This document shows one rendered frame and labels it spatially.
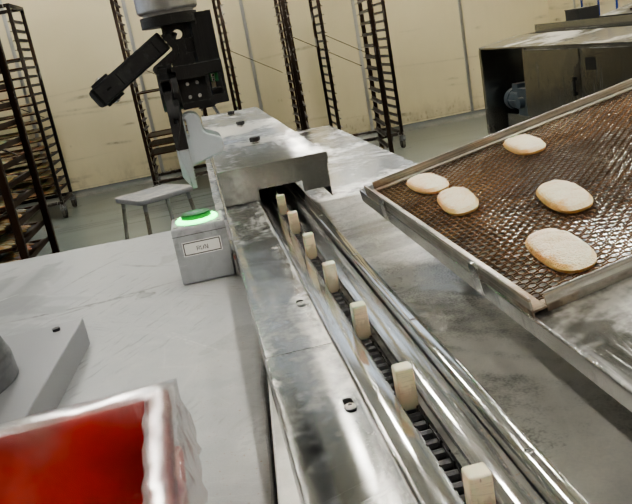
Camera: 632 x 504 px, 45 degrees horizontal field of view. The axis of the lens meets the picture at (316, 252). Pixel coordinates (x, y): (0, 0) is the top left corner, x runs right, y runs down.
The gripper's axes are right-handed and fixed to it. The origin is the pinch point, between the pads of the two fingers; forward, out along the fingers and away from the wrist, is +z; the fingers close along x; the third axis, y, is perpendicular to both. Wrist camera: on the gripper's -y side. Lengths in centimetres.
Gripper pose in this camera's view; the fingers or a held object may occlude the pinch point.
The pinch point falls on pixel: (187, 176)
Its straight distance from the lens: 100.0
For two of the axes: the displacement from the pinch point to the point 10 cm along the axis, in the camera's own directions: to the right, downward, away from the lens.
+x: -1.7, -2.4, 9.6
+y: 9.7, -2.1, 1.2
